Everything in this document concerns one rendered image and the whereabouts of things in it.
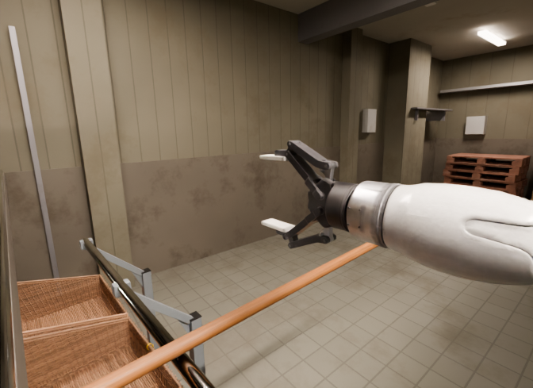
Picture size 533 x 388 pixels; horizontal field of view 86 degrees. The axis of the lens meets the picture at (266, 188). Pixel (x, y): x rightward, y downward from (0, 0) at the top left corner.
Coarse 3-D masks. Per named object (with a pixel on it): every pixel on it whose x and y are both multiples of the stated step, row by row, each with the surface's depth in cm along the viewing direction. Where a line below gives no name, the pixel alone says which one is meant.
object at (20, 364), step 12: (12, 240) 57; (12, 252) 49; (12, 264) 44; (12, 276) 39; (12, 288) 36; (12, 300) 33; (12, 312) 31; (12, 324) 29; (24, 360) 26; (24, 372) 25; (24, 384) 23
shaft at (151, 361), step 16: (352, 256) 93; (320, 272) 83; (288, 288) 74; (256, 304) 67; (272, 304) 71; (224, 320) 62; (240, 320) 64; (192, 336) 57; (208, 336) 59; (160, 352) 53; (176, 352) 54; (128, 368) 49; (144, 368) 50; (96, 384) 46; (112, 384) 47
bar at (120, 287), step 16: (80, 240) 119; (96, 256) 103; (112, 256) 127; (112, 272) 90; (144, 272) 137; (112, 288) 84; (128, 288) 81; (144, 288) 138; (128, 304) 76; (144, 304) 90; (160, 304) 93; (144, 320) 68; (192, 320) 101; (160, 336) 62; (192, 352) 104; (176, 368) 55; (192, 368) 53; (192, 384) 51; (208, 384) 50
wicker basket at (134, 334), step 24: (48, 336) 117; (96, 336) 129; (120, 336) 136; (48, 360) 118; (96, 360) 131; (120, 360) 131; (48, 384) 119; (72, 384) 119; (144, 384) 118; (168, 384) 110
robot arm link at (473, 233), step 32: (416, 192) 34; (448, 192) 32; (480, 192) 31; (384, 224) 36; (416, 224) 32; (448, 224) 30; (480, 224) 29; (512, 224) 27; (416, 256) 34; (448, 256) 31; (480, 256) 29; (512, 256) 27
